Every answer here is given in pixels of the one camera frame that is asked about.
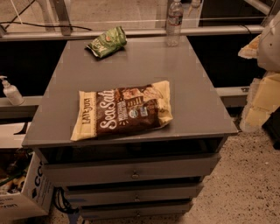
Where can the yellow foam padded gripper finger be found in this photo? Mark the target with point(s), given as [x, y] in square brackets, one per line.
[249, 51]

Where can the brown sea salt chip bag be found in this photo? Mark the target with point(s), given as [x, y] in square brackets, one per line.
[123, 110]

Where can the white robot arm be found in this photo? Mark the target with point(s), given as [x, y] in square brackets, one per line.
[265, 47]

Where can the green jalapeno chip bag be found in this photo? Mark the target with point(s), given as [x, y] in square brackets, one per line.
[109, 42]

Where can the clear plastic water bottle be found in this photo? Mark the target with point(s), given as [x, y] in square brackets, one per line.
[174, 22]

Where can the top grey drawer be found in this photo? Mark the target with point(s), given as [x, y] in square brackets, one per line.
[141, 169]

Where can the grey drawer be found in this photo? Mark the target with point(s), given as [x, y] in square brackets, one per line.
[141, 169]
[135, 194]
[178, 207]

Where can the grey drawer cabinet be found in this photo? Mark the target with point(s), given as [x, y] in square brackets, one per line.
[130, 135]

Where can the bottom grey drawer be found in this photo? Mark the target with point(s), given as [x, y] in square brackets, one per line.
[178, 207]

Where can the middle grey drawer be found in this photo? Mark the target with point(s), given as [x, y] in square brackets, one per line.
[135, 194]

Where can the white pump dispenser bottle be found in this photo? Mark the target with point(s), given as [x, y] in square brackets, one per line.
[11, 92]

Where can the white cardboard box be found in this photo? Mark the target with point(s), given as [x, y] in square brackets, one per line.
[25, 190]

